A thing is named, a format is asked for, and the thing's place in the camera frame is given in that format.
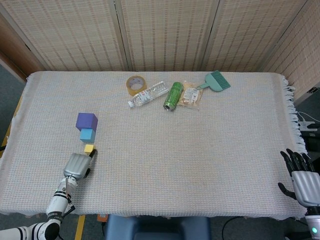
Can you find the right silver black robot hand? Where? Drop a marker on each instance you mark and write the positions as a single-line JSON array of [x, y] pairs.
[[307, 186]]

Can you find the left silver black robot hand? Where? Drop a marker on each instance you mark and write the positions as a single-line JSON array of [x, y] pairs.
[[76, 166]]

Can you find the small yellow cube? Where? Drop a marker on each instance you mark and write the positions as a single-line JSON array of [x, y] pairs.
[[88, 148]]

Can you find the light blue cube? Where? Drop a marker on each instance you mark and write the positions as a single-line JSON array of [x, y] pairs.
[[87, 135]]

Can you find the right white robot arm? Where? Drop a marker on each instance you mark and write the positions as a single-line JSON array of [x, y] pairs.
[[313, 225]]

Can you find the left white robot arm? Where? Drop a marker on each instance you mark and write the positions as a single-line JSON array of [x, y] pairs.
[[57, 205]]

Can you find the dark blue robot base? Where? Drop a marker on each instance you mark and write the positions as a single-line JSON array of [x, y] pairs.
[[157, 228]]

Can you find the teal hand brush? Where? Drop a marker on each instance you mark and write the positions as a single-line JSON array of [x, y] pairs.
[[217, 81]]

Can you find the black box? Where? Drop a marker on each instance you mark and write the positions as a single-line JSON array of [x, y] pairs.
[[312, 141]]

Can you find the large purple cube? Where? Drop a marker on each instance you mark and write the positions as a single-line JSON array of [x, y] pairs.
[[86, 120]]

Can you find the orange object under table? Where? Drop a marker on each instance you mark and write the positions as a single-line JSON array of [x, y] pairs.
[[101, 217]]

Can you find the white power strip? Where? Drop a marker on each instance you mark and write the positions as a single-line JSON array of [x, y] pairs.
[[306, 124]]

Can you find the white woven tablecloth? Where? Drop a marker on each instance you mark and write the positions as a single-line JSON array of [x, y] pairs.
[[162, 155]]

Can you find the brown packing tape roll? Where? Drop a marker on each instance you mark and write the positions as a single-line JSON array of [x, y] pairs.
[[130, 88]]

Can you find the clear plastic water bottle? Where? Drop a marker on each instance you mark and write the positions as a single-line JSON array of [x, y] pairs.
[[147, 95]]

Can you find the green drink can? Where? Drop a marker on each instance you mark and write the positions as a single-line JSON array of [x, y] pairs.
[[173, 96]]

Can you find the clear snack packet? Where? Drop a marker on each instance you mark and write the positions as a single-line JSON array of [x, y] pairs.
[[192, 96]]

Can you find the bamboo folding screen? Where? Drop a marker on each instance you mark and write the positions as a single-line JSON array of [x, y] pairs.
[[165, 35]]

